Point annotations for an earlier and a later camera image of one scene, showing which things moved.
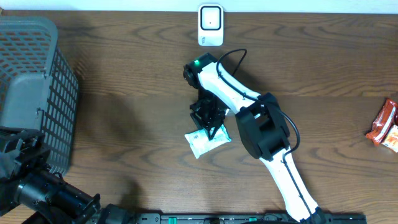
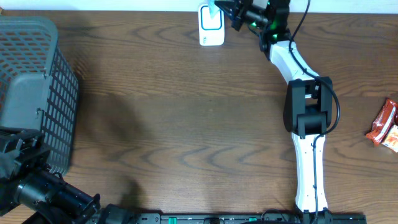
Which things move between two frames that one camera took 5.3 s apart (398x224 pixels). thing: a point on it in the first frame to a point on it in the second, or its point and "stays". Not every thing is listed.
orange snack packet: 391,139 stays
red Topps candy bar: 384,123 stays
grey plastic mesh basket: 38,85 stays
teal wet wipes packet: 199,142 to 213,9
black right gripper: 206,120 to 236,10
